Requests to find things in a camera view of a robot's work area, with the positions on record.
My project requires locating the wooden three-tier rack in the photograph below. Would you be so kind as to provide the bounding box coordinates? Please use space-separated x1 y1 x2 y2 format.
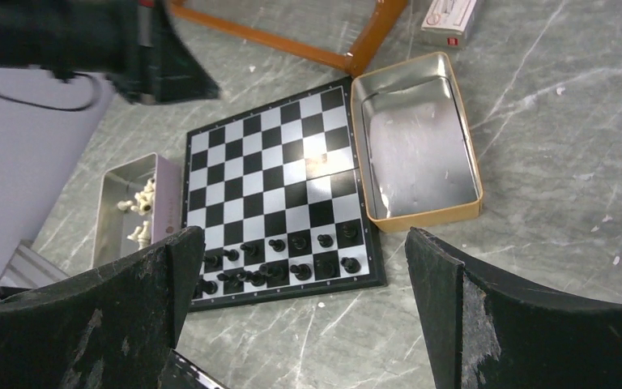
171 0 409 77

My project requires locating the silver tin with white pieces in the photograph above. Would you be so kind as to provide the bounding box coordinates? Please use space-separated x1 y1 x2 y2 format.
92 153 181 267

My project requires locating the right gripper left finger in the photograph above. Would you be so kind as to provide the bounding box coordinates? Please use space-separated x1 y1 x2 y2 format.
0 226 205 388

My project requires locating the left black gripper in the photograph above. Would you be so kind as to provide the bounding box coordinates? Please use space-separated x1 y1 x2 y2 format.
36 1 221 105

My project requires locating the black white chess board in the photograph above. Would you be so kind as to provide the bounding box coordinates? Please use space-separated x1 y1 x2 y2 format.
181 77 387 312

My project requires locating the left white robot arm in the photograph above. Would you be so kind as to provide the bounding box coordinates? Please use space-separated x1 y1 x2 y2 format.
0 1 221 105

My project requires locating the small white red box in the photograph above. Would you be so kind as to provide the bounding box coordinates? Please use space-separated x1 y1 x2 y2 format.
420 0 484 49

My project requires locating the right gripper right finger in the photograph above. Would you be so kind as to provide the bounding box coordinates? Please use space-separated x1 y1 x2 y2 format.
405 228 622 388

